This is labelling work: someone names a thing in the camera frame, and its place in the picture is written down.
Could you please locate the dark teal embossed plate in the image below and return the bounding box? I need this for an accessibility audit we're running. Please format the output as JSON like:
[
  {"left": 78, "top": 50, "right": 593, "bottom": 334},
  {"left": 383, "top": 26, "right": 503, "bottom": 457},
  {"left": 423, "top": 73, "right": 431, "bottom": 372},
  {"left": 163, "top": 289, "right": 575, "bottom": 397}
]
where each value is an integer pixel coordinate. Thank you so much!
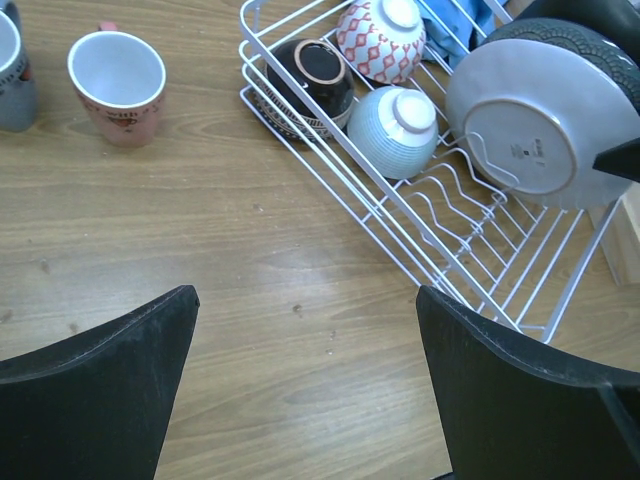
[{"left": 482, "top": 17, "right": 639, "bottom": 112}]

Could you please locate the grey mug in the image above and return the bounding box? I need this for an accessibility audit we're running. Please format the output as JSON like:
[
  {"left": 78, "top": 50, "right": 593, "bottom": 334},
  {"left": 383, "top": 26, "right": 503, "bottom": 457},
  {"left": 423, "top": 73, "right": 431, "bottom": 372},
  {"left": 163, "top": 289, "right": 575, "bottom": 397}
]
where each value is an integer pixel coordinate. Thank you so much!
[{"left": 1, "top": 1, "right": 38, "bottom": 132}]

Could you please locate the beige plate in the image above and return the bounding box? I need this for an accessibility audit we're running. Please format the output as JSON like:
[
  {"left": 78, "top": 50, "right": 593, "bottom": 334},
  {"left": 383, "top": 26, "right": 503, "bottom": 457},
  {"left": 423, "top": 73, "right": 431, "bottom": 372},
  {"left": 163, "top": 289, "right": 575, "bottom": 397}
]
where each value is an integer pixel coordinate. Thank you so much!
[{"left": 446, "top": 39, "right": 639, "bottom": 210}]

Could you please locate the light green ribbed bowl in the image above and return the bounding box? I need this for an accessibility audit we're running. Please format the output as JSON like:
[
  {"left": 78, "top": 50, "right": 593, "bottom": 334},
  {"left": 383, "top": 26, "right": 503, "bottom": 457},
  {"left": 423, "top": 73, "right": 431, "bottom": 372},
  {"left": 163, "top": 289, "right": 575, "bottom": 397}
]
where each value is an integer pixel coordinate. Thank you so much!
[{"left": 346, "top": 86, "right": 439, "bottom": 180}]

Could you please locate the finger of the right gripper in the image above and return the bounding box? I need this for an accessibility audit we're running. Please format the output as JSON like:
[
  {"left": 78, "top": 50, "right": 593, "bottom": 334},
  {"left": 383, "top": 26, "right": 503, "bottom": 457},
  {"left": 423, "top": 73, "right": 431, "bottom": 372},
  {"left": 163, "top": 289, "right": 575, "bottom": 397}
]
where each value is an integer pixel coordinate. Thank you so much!
[{"left": 592, "top": 137, "right": 640, "bottom": 183}]

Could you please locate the dark brown bowl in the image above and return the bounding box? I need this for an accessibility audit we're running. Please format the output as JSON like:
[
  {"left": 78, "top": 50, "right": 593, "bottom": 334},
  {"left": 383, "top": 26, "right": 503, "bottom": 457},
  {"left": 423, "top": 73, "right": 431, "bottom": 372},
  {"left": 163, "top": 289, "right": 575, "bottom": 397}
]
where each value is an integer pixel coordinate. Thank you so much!
[{"left": 254, "top": 38, "right": 355, "bottom": 142}]

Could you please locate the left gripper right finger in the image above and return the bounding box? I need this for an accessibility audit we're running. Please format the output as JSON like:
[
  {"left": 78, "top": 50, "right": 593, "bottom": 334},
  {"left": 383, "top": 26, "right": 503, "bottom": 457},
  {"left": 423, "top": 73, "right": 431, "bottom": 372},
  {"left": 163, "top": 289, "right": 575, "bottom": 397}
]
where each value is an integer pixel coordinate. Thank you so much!
[{"left": 416, "top": 286, "right": 639, "bottom": 479}]

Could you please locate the white wire dish rack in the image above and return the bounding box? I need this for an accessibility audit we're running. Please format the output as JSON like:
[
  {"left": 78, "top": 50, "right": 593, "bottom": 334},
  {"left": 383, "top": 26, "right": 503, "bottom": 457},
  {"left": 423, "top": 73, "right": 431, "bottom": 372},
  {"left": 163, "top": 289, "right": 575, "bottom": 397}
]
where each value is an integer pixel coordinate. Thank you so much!
[{"left": 239, "top": 1, "right": 620, "bottom": 342}]

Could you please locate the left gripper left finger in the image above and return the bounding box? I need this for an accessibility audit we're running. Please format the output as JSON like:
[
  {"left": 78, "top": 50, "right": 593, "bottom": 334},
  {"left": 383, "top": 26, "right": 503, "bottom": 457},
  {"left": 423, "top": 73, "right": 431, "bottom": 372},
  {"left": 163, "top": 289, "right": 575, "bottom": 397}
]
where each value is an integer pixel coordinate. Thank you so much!
[{"left": 1, "top": 285, "right": 200, "bottom": 479}]

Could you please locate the light blue cloth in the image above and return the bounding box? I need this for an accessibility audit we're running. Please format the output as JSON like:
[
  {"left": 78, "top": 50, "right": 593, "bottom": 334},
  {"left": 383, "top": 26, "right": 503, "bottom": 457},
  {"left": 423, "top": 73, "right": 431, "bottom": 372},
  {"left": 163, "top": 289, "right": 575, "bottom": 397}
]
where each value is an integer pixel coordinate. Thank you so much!
[{"left": 416, "top": 0, "right": 495, "bottom": 69}]

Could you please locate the black square plate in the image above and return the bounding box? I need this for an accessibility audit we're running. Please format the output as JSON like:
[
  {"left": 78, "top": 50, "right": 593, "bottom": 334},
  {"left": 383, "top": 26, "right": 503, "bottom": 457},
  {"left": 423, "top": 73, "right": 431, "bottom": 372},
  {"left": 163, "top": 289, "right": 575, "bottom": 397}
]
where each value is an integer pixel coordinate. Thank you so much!
[{"left": 516, "top": 0, "right": 639, "bottom": 35}]

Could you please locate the red white patterned bowl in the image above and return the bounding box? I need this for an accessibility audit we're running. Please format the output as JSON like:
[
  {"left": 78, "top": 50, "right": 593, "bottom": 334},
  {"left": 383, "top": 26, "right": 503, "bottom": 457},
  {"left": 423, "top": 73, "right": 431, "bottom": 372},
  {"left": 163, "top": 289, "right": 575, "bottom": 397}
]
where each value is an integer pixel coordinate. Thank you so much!
[{"left": 336, "top": 0, "right": 426, "bottom": 84}]

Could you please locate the pink mug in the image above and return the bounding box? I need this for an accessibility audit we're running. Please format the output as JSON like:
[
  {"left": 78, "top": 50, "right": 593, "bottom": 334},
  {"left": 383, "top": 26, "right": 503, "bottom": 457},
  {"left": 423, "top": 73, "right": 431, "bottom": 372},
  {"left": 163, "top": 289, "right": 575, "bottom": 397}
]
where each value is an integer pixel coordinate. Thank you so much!
[{"left": 67, "top": 22, "right": 167, "bottom": 148}]

